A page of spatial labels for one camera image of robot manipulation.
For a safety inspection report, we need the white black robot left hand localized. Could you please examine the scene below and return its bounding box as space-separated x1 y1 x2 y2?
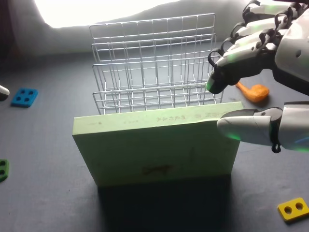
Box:
0 84 10 102

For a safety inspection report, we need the green box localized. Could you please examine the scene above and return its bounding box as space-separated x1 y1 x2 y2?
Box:
72 101 244 187

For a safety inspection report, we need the blue four-hole block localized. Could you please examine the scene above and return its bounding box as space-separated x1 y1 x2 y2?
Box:
10 87 39 108

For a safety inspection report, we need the grey table cloth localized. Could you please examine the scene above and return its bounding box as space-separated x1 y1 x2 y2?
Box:
0 45 309 232

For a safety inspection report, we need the green block with holes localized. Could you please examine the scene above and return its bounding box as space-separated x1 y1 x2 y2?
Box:
0 159 10 183

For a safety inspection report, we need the orange toy chicken leg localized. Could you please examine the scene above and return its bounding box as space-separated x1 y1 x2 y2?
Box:
235 81 270 104

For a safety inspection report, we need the yellow two-hole block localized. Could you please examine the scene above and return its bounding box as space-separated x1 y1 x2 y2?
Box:
277 197 309 222

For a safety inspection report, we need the white wire rack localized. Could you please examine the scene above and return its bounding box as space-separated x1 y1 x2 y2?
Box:
88 13 224 116

